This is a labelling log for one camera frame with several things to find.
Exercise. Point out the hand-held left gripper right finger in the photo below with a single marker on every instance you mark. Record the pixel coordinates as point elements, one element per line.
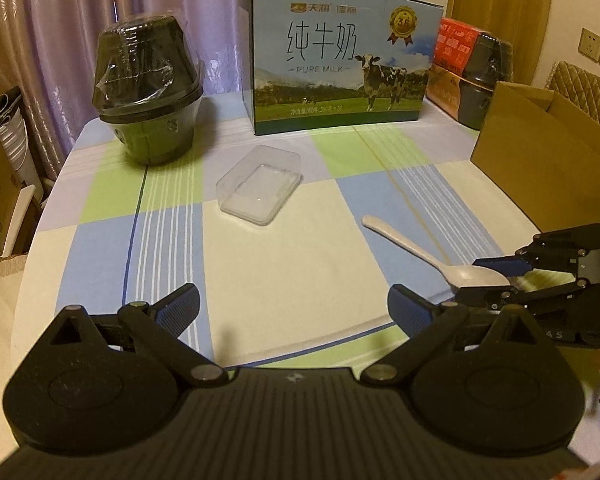
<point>407,307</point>

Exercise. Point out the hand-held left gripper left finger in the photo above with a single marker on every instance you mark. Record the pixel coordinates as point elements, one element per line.
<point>180,305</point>

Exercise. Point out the checked cloth desktop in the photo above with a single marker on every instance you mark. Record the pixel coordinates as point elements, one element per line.
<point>305,260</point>

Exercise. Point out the patterned beige cloth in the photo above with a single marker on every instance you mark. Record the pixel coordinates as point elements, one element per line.
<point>0,285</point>

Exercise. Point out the clear plastic box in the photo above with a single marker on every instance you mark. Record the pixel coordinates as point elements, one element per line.
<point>260,185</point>

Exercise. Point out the quilted chair back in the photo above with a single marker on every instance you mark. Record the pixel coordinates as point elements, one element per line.
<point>580,90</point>

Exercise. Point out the stack of white buckets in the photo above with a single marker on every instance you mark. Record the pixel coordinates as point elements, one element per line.
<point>17,145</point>

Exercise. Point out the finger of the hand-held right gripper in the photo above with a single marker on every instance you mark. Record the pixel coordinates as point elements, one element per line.
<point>485,295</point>
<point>497,262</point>

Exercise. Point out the red printed box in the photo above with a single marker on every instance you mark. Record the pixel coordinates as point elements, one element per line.
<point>455,42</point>

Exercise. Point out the purple beige curtain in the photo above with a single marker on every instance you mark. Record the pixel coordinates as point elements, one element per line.
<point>55,10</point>

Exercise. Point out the beige plastic spoon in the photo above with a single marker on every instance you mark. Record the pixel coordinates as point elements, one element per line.
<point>405,240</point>

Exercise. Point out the orange-brown box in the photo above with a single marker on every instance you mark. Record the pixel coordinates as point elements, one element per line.
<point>445,87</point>

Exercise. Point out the plastic-wrapped black bowl stack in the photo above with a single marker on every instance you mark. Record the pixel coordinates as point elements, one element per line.
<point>485,75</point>
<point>140,85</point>

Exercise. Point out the blue cow-print milk carton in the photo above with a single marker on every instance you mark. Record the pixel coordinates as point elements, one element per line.
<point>330,60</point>

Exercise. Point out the wall socket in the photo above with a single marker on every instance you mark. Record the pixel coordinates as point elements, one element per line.
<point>590,44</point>

